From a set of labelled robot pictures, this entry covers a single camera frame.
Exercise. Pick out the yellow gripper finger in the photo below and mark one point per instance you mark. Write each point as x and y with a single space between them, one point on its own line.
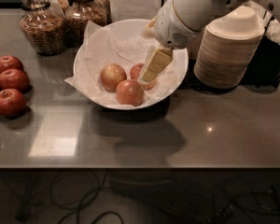
162 57

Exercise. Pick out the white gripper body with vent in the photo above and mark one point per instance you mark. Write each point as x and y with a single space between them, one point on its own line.
170 28

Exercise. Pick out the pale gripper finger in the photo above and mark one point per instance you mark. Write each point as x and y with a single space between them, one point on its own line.
145 75

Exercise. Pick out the yellow-red apple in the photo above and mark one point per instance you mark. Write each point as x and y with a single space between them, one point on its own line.
111 75
129 92
135 72

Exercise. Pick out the white bowl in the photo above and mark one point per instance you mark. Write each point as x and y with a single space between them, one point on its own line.
180 69

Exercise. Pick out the white paper liner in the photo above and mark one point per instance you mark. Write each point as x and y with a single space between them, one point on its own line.
115 44

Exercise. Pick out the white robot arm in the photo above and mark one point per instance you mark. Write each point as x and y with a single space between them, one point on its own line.
196 14

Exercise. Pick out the red apple middle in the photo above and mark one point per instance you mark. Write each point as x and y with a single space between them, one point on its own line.
14 79

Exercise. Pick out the red apple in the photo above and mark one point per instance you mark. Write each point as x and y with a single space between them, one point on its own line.
14 79
12 103
10 62

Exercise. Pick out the red apple front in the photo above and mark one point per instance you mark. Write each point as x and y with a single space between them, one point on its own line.
12 103

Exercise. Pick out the red apple top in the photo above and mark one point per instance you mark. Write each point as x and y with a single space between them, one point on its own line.
10 62

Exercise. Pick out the rear stack of paper bowls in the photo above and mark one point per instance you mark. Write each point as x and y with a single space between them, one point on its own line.
194 47

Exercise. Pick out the stack of paper bowls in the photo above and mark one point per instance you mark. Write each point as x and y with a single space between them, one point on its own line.
228 46
194 47

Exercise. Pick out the white napkin dispenser box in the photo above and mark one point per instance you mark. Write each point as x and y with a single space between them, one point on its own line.
134 9

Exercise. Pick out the front stack of paper bowls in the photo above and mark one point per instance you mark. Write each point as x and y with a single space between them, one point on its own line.
228 46

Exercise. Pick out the middle granola glass jar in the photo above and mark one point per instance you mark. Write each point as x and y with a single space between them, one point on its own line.
83 11

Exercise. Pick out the granola glass jar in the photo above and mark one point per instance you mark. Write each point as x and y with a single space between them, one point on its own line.
44 29
83 11

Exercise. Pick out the front left granola glass jar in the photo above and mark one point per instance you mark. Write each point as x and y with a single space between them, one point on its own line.
44 29

